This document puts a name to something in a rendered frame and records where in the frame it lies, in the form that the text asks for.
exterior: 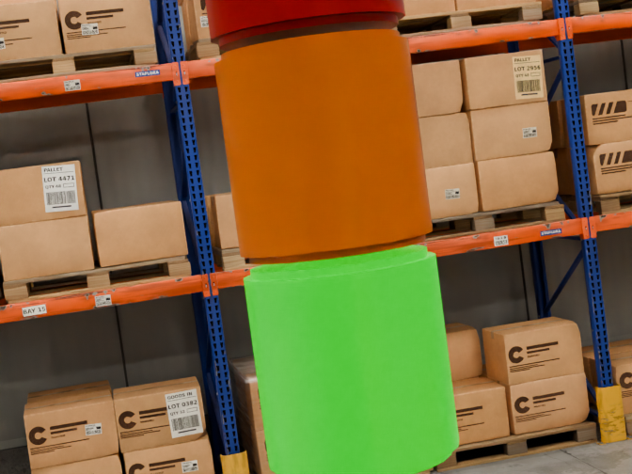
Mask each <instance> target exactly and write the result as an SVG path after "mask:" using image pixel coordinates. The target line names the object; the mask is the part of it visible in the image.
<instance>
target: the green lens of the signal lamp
mask: <svg viewBox="0 0 632 474"><path fill-rule="evenodd" d="M244 284H245V297H246V304H247V311H248V318H249V324H250V332H251V339H252V345H253V353H254V359H255V366H256V373H257V380H258V387H259V393H260V401H261V413H262V420H263V428H264V434H265V441H266V448H267V455H268V462H269V467H270V470H272V471H274V472H275V473H276V474H416V473H418V472H421V471H423V470H426V469H429V468H432V467H434V466H437V465H439V464H441V463H443V462H444V461H445V460H447V459H448V458H449V457H450V456H451V453H452V452H453V451H454V450H455V449H457V448H458V445H459V434H458V426H457V418H456V411H455V403H454V396H453V388H452V381H451V373H450V360H449V352H448V344H447V337H446V329H445V322H444V314H443V308H442V300H441V292H440V285H439V277H438V270H437V262H436V254H435V253H433V252H428V251H427V246H424V245H409V246H404V247H400V248H395V249H390V250H385V251H380V252H373V253H368V254H362V255H355V256H349V257H342V258H335V259H328V260H319V261H303V262H293V263H280V264H264V265H260V266H257V267H254V268H252V269H250V276H246V277H244Z"/></svg>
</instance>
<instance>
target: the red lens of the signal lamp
mask: <svg viewBox="0 0 632 474"><path fill-rule="evenodd" d="M205 3H206V10H207V17H208V24H209V30H210V38H211V43H214V44H219V48H220V50H223V51H231V50H235V49H238V48H241V47H246V46H249V45H254V44H258V43H263V42H268V41H273V40H283V39H289V38H295V37H302V36H308V35H316V34H323V33H331V32H341V31H352V30H367V29H392V28H394V27H396V26H397V25H398V24H399V23H398V20H400V19H402V18H403V17H404V16H405V10H404V2H403V0H205Z"/></svg>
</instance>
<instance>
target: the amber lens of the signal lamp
mask: <svg viewBox="0 0 632 474"><path fill-rule="evenodd" d="M214 71H215V78H216V85H217V92H218V99H219V105H220V113H221V119H222V126H223V134H224V140H225V147H226V154H227V161H228V168H229V181H230V188H231V194H232V201H233V209H234V215H235V222H236V229H237V236H238V243H239V249H240V256H241V257H243V258H248V260H249V263H250V264H280V263H293V262H303V261H319V260H328V259H335V258H342V257H349V256H355V255H362V254H368V253H373V252H380V251H385V250H390V249H395V248H400V247H404V246H409V245H415V244H418V243H421V242H424V241H425V240H426V236H425V234H427V233H430V232H432V231H433V226H432V218H431V211H430V203H429V196H428V188H427V182H426V174H425V166H424V159H423V151H422V144H421V136H420V128H419V115H418V108H417V100H416V92H415V85H414V77H413V70H412V62H411V55H410V48H409V40H408V38H407V37H400V32H399V31H398V30H391V29H367V30H352V31H341V32H331V33H323V34H316V35H308V36H302V37H295V38H289V39H278V40H273V41H268V42H263V43H258V44H254V45H249V46H246V47H241V48H238V49H235V50H231V51H228V52H226V53H224V54H222V55H221V60H220V61H218V62H216V63H214Z"/></svg>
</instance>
